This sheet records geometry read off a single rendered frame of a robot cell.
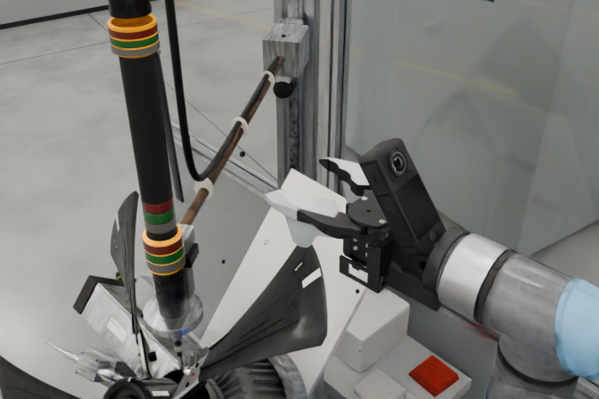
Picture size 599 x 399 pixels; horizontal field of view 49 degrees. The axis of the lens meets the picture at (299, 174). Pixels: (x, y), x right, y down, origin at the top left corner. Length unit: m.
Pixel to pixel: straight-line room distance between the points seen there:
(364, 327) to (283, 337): 0.62
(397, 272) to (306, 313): 0.23
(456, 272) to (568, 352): 0.11
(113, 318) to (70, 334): 1.64
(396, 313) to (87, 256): 2.07
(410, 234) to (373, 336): 0.86
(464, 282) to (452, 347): 1.00
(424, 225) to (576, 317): 0.16
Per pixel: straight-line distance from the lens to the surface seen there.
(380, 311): 1.53
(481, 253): 0.63
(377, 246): 0.66
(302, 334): 0.87
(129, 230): 1.10
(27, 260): 3.40
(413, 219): 0.64
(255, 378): 1.11
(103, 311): 1.36
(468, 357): 1.60
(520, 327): 0.61
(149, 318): 0.81
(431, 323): 1.62
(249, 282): 1.26
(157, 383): 1.04
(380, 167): 0.62
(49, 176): 4.00
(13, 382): 1.29
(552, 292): 0.61
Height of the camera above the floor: 2.03
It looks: 33 degrees down
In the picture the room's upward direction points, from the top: straight up
